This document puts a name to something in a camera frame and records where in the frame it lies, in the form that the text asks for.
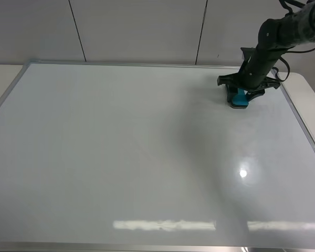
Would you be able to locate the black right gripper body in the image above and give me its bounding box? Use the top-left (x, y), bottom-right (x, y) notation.
top-left (217, 47), bottom-right (280, 91)

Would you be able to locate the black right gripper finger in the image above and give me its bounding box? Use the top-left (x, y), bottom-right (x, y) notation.
top-left (225, 85), bottom-right (238, 103)
top-left (245, 89), bottom-right (265, 101)

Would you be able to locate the blue whiteboard eraser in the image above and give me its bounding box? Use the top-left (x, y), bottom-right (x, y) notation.
top-left (230, 89), bottom-right (249, 109)

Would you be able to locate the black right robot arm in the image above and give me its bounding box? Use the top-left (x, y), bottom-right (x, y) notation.
top-left (217, 1), bottom-right (315, 108)

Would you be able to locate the whiteboard with aluminium frame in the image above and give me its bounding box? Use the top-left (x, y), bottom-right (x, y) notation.
top-left (0, 61), bottom-right (315, 251)

